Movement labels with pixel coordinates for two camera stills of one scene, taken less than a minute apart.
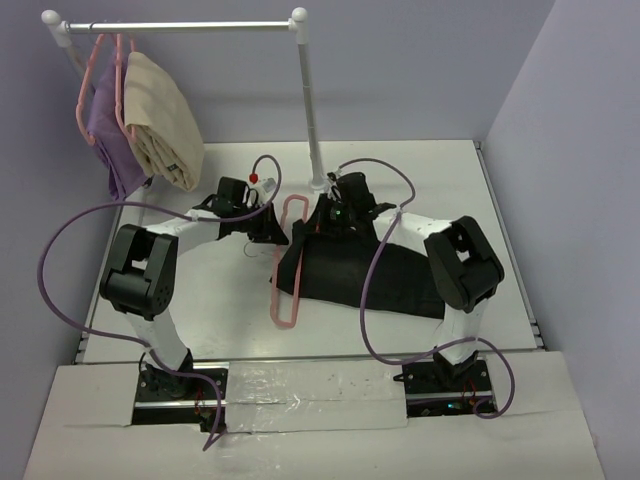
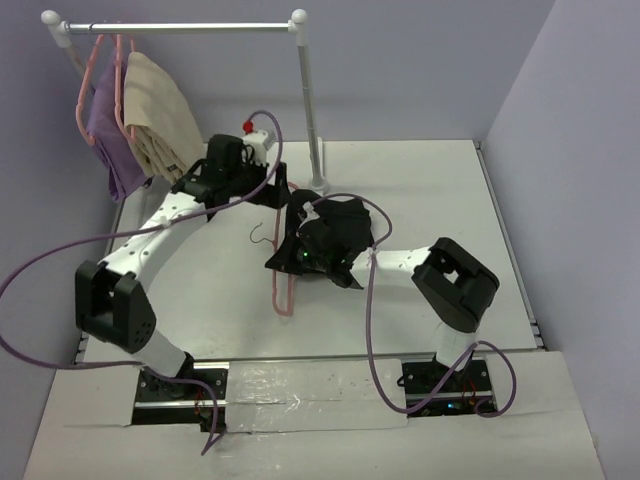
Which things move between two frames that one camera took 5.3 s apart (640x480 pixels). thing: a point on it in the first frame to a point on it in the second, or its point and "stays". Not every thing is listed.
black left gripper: x=268 y=231 to x=274 y=195
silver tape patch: x=266 y=396 stays
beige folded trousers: x=164 y=125 stays
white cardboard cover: x=85 y=432 stays
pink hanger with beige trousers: x=129 y=134 stays
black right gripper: x=319 y=223 to x=284 y=258
